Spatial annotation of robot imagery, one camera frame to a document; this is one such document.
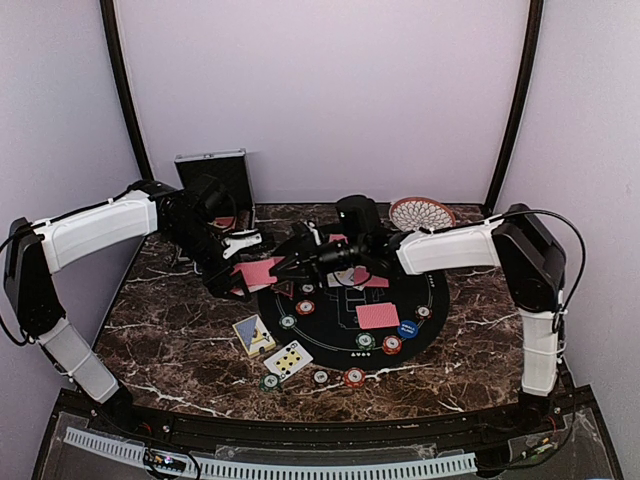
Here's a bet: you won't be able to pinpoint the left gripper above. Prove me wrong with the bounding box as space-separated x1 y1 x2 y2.
165 218 251 301

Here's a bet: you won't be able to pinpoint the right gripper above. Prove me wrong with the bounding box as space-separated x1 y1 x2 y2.
271 231 367 288

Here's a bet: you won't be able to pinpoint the red triangular all-in marker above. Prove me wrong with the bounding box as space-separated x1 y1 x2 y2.
271 280 295 299

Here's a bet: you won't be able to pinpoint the red card deck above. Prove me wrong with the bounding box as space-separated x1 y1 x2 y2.
234 257 282 293

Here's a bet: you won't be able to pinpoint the red chips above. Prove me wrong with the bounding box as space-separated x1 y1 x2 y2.
382 335 402 355
296 300 315 315

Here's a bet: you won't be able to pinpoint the ace of spades card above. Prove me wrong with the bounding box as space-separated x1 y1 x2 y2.
327 272 344 288

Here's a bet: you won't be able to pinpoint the green chips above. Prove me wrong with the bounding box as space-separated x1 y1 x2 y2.
279 315 297 330
355 332 376 351

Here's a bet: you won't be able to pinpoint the red card aloft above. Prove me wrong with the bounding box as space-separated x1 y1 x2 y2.
364 276 389 288

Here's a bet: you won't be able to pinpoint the six of spades card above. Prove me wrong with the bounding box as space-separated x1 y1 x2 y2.
263 341 313 381

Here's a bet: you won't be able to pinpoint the green poker chip stack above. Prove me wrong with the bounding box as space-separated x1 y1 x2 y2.
259 373 280 392

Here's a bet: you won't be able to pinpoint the black-red 100 chip stack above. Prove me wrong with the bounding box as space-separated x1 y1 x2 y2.
313 370 329 385

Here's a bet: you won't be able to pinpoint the red-gold 5 chip stack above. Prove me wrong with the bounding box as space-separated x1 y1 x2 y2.
343 367 366 388

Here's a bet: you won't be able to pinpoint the blue small blind button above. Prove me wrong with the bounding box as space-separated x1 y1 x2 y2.
397 320 419 339

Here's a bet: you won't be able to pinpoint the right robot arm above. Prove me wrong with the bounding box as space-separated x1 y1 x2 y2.
269 194 575 434

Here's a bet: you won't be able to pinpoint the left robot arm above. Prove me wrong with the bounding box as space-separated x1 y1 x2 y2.
2 176 263 436

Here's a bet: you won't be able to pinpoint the yellow card box on table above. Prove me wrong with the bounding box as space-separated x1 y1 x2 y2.
233 314 276 358

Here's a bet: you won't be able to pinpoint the boxed card deck in case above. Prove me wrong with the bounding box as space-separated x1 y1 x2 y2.
212 216 236 230

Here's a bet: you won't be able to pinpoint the brown chip row in case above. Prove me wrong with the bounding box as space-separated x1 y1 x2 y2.
236 210 251 229

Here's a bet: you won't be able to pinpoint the aluminium poker chip case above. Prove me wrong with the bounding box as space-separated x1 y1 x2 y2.
174 148 255 230

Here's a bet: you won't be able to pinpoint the black round poker mat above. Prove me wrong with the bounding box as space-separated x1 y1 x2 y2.
256 271 450 371

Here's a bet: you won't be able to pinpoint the patterned ceramic plate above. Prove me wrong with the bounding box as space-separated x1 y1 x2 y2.
389 197 456 231

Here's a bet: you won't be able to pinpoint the white slotted cable duct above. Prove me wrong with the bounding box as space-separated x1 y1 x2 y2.
63 427 478 479

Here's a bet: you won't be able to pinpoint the left black frame post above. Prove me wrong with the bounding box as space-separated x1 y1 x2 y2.
99 0 155 180

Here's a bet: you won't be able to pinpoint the black frame post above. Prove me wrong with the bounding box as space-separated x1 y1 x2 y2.
99 0 155 180
482 0 545 216

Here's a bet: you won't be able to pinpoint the right black frame post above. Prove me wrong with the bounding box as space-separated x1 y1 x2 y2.
482 0 545 216

